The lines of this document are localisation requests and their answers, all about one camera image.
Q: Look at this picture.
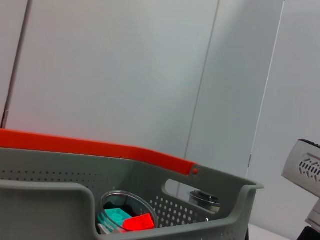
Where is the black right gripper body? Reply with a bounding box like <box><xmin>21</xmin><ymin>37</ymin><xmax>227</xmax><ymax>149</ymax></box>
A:
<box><xmin>297</xmin><ymin>226</ymin><xmax>320</xmax><ymax>240</ymax></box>

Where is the glass teacup black base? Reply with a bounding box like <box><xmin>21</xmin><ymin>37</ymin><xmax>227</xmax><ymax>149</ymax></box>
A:
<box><xmin>96</xmin><ymin>190</ymin><xmax>160</xmax><ymax>236</ymax></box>

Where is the long red toy brick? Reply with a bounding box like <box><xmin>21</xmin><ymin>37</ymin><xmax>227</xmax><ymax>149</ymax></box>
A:
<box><xmin>122</xmin><ymin>213</ymin><xmax>155</xmax><ymax>232</ymax></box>

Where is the teal square toy plate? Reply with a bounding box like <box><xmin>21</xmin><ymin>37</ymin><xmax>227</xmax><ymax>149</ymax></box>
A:
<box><xmin>97</xmin><ymin>207</ymin><xmax>133</xmax><ymax>230</ymax></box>

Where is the grey perforated storage basket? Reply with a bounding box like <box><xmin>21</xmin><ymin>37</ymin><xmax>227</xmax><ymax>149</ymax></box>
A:
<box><xmin>0</xmin><ymin>147</ymin><xmax>265</xmax><ymax>240</ymax></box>

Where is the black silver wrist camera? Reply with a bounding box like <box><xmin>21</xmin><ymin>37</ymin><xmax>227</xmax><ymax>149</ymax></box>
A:
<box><xmin>281</xmin><ymin>139</ymin><xmax>320</xmax><ymax>201</ymax></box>

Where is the glass pitcher black handle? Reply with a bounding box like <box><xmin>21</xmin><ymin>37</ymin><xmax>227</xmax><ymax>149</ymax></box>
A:
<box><xmin>188</xmin><ymin>190</ymin><xmax>250</xmax><ymax>240</ymax></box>

